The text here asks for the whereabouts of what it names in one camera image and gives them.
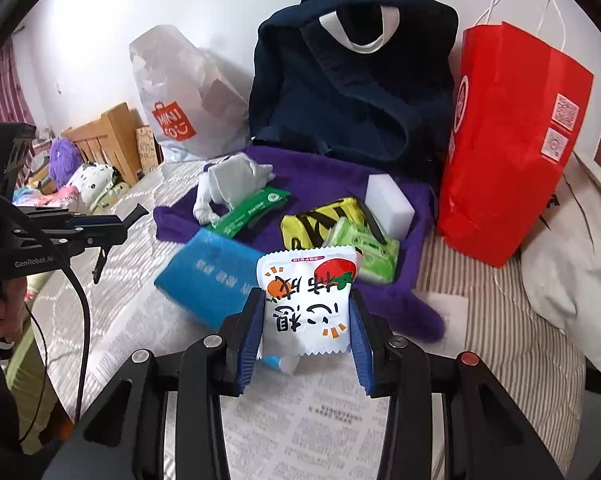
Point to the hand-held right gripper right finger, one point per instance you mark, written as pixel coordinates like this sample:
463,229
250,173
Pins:
363,350

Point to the white glove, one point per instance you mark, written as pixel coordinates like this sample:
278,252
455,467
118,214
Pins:
225,180

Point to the person's left hand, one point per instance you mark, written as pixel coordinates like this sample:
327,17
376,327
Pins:
10,310

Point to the white printed pillow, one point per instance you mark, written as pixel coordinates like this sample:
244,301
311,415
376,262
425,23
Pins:
93,177

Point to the red paper bag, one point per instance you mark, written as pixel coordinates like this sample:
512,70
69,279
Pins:
500,160

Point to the purple towel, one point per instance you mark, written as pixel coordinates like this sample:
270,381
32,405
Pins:
305,175

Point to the striped bed sheet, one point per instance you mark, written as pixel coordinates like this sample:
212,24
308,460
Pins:
505,350

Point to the white sponge block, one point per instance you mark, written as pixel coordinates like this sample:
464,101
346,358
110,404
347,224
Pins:
390,200

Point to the striped magenta curtain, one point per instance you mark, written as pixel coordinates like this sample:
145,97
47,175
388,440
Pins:
0,90

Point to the white snack packet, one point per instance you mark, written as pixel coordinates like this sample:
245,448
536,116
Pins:
305,305

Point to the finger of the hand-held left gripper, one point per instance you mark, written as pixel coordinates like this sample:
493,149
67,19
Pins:
110,232
70,219

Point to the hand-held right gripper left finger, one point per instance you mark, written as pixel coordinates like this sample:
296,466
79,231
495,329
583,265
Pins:
248,330

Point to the newspaper sheet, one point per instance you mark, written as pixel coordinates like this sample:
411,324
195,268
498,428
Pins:
300,420

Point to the green wet wipes pack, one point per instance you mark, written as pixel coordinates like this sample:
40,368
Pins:
375,255

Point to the blue tissue pack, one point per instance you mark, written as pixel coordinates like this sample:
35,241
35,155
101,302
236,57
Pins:
205,275

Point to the white plastic shopping bag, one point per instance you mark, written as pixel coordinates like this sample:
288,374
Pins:
180,75

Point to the cream canvas bag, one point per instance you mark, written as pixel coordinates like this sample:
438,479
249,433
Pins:
570,270

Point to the green blanket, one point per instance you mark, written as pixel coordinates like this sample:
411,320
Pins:
28,375

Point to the navy fabric bag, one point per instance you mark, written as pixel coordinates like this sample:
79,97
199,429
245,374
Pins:
305,110

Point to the purple plush toy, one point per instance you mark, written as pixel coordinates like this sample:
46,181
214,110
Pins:
64,157

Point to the wooden headboard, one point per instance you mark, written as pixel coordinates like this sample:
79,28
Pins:
115,140

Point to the green packet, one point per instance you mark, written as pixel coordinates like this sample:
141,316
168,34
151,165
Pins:
253,207

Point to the yellow black pouch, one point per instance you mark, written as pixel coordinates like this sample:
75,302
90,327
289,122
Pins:
305,230

